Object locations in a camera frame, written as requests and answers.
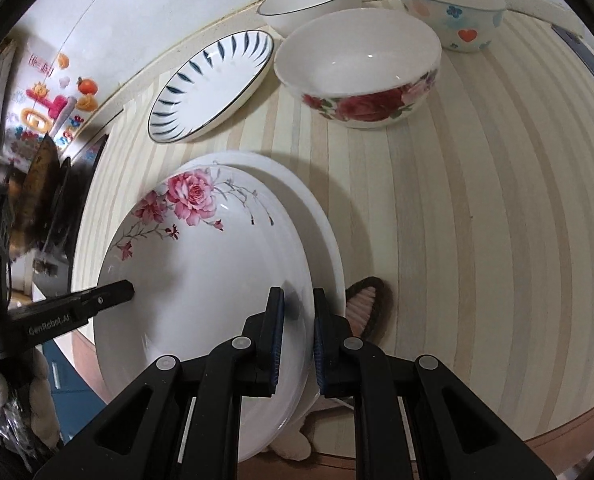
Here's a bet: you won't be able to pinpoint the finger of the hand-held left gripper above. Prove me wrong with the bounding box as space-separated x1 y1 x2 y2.
6 280 136 323

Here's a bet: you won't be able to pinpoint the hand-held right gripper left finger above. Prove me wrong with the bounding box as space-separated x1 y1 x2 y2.
34 287 284 480

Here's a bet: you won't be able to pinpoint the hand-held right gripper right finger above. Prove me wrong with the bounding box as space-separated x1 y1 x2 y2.
313 288 558 480

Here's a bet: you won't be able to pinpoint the pink floral white plate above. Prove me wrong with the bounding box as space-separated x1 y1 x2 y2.
94 164 312 463

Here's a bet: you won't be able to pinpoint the plain white plate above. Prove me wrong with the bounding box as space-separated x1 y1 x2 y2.
169 150 348 428

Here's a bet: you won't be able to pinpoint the blue striped white plate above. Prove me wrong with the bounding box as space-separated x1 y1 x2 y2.
148 29 276 144

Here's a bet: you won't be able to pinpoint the red rose print bowl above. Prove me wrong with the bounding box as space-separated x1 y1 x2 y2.
274 8 442 131

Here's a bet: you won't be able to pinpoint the white bowl with black rim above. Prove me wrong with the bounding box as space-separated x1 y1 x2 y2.
257 0 362 39

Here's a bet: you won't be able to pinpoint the heart and flower print bowl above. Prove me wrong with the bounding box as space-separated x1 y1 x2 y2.
393 0 508 53

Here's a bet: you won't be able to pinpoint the black gas stove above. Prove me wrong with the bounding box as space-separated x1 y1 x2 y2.
39 132 110 263

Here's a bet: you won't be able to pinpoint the dark wok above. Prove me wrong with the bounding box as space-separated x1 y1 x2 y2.
4 135 72 257

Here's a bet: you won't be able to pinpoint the striped cat print tablecloth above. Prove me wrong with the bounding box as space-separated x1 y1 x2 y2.
72 0 594 458

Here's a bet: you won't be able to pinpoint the blue smartphone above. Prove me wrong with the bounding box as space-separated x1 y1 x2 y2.
551 24 594 102

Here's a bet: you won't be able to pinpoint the colourful wall stickers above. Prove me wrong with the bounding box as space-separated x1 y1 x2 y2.
6 50 100 148

